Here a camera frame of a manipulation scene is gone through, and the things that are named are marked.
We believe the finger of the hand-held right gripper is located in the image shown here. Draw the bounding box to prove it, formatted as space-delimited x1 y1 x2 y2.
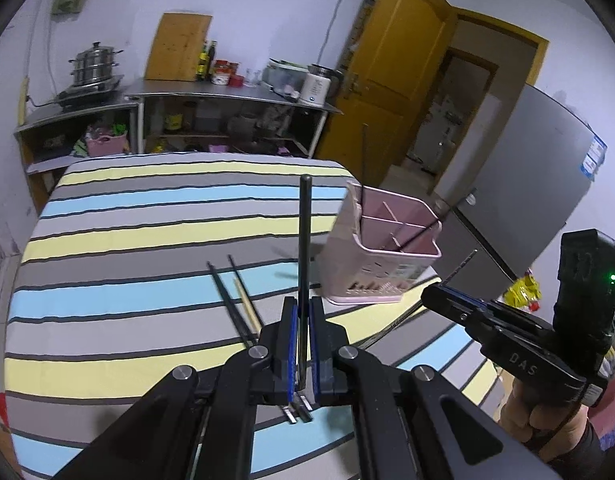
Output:
439 283 557 335
421 284 509 350

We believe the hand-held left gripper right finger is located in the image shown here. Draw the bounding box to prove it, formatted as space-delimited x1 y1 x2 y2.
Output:
307 296 563 480

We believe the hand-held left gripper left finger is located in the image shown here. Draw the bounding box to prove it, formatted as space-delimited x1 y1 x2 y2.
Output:
52 296 301 480

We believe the wooden chopstick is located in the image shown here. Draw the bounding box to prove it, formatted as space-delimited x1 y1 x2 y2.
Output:
232 276 264 330

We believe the black chopstick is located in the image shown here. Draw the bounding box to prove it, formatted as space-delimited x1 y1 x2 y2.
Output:
228 254 314 422
398 186 478 252
296 175 312 392
208 260 297 424

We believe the pink plastic utensil basket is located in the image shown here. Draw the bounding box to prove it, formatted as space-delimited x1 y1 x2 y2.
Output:
317 181 444 305

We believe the person's right forearm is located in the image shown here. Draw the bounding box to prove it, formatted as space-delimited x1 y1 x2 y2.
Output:
537 405 608 467

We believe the person's right hand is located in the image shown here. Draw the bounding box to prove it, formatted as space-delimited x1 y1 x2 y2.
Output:
498 376 578 461

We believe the yellow snack packet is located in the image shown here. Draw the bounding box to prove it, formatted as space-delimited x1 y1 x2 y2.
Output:
505 270 543 311

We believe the grey refrigerator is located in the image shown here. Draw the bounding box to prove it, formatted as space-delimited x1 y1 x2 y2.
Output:
432 82 609 301

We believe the yellow wooden door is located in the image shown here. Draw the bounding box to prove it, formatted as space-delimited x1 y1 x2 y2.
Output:
315 0 458 188

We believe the white electric kettle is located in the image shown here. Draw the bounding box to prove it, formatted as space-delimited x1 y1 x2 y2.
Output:
298 63 344 107

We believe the steel counter table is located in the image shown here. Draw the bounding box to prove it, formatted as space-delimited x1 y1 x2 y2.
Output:
124 77 344 158

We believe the translucent storage box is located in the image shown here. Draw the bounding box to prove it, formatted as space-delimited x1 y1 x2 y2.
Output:
262 58 308 93

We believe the small pink storage basket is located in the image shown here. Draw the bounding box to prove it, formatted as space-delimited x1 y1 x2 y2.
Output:
85 131 129 157

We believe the wooden cutting board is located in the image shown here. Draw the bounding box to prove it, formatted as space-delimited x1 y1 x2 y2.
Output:
144 12 213 82

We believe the low steel shelf stand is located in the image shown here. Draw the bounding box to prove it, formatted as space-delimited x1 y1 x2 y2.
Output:
14 100 141 211

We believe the black induction cooker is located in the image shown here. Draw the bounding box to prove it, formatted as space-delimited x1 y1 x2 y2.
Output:
55 75 126 108

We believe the steel steamer pot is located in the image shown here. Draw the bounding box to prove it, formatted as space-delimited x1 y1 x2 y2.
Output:
69 41 124 88

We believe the yellow wooden door frame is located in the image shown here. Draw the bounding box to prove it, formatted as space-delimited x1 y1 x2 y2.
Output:
437 6 551 111

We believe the grey wall cable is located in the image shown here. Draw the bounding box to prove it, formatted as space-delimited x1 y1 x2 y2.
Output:
317 0 359 63

